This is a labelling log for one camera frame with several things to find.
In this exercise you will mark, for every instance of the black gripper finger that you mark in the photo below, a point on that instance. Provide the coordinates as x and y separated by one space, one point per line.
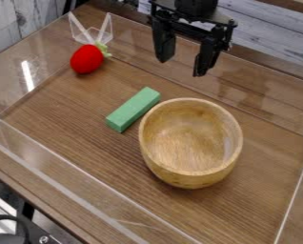
163 39
207 56

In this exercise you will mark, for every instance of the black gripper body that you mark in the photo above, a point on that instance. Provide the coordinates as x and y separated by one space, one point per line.
197 18

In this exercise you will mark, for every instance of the brown wooden bowl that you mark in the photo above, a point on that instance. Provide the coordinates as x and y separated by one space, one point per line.
191 142

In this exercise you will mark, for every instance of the green rectangular block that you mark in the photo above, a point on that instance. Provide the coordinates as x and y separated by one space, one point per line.
132 109

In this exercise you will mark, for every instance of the black metal table leg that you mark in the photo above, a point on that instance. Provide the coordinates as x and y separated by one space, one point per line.
26 210

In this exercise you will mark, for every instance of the red plush strawberry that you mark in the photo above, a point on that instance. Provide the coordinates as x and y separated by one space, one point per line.
88 57

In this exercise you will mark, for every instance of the clear acrylic tray wall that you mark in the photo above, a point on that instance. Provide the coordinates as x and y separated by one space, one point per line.
82 171

